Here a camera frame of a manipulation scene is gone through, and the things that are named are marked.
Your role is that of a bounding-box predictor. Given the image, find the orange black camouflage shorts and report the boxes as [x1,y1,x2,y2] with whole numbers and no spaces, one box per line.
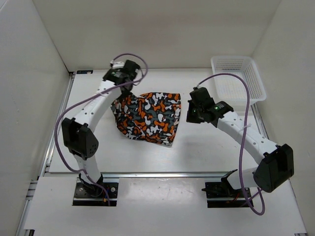
[111,92,181,147]

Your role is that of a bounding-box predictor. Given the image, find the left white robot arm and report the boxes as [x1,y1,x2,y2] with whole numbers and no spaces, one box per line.
[62,59,140,197]

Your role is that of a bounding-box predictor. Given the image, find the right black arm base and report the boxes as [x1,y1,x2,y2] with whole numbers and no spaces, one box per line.
[201,177,249,208]

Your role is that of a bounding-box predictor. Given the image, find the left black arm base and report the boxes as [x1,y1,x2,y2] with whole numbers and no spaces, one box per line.
[72,178,119,207]

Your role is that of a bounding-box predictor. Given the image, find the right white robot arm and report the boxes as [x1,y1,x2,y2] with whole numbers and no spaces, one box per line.
[187,87,294,197]

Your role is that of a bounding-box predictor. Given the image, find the white plastic mesh basket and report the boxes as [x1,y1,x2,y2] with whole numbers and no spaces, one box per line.
[211,56,267,108]

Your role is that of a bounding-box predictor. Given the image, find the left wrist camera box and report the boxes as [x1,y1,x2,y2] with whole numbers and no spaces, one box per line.
[110,61,125,69]

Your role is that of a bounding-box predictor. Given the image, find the front aluminium rail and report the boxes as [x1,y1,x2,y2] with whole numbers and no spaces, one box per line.
[35,172,227,180]

